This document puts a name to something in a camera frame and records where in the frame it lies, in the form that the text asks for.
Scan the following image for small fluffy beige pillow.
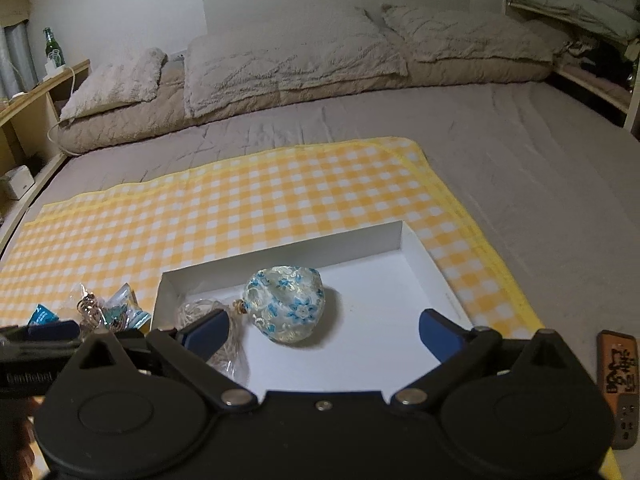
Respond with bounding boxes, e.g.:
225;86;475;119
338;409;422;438
59;47;168;122

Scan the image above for clear bag with white cord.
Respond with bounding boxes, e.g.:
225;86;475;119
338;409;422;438
175;297;251;391

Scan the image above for white headboard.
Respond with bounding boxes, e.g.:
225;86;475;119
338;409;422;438
202;0;471;41

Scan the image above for person's left hand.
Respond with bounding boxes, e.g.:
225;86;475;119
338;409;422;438
14;396;40;476

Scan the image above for green glass bottle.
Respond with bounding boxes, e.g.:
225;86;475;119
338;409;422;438
42;27;59;68

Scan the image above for large beige quilted pillow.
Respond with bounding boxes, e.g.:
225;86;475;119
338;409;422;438
184;10;408;117

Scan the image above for dark clothes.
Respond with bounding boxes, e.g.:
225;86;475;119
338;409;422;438
565;40;640;92

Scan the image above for white cardboard box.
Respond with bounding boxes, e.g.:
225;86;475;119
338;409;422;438
150;220;473;391

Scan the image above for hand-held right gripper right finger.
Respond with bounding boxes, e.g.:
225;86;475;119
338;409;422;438
392;309;576;407

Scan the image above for white cable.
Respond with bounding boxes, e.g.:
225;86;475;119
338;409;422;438
47;66;77;150

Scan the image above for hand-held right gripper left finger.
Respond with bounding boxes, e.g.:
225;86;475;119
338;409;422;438
75;308;257;407

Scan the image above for wooden bedside shelf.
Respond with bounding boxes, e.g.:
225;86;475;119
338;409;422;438
0;59;92;256

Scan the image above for grey curtain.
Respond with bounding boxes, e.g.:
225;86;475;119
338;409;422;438
0;22;38;101

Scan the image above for blue floral clear pouch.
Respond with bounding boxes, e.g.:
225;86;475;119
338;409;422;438
243;265;327;343

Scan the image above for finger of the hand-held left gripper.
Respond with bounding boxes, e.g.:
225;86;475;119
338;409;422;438
0;321;82;345

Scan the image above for folded beige quilt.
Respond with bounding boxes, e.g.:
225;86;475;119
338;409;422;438
54;55;556;156

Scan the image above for yellow checked blanket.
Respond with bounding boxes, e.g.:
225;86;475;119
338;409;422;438
0;136;623;480

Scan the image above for blue packet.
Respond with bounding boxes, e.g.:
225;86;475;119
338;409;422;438
26;304;57;326

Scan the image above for bamboo window blind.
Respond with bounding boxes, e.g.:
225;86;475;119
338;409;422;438
0;0;31;28

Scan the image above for white shelf unit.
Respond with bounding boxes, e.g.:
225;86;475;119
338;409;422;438
502;0;640;128

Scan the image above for small white box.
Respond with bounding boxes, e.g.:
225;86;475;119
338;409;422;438
0;165;36;202

